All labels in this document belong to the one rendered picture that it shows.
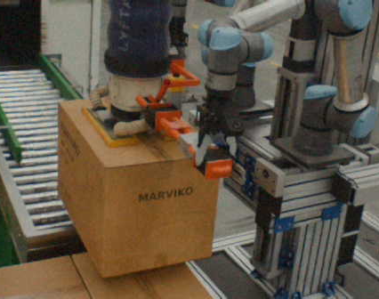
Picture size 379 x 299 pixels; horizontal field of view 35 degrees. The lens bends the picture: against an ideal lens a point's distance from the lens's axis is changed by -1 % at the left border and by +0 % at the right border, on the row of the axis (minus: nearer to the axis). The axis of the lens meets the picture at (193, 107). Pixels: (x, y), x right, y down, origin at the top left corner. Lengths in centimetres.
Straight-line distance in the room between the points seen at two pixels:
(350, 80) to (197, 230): 71
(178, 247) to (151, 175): 31
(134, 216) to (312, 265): 106
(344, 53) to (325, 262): 118
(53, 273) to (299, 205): 91
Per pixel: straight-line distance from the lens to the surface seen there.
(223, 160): 159
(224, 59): 152
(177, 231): 208
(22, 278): 230
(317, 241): 272
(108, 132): 205
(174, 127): 179
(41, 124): 355
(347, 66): 196
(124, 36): 199
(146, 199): 196
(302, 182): 222
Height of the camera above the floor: 190
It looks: 20 degrees down
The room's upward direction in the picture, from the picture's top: 5 degrees clockwise
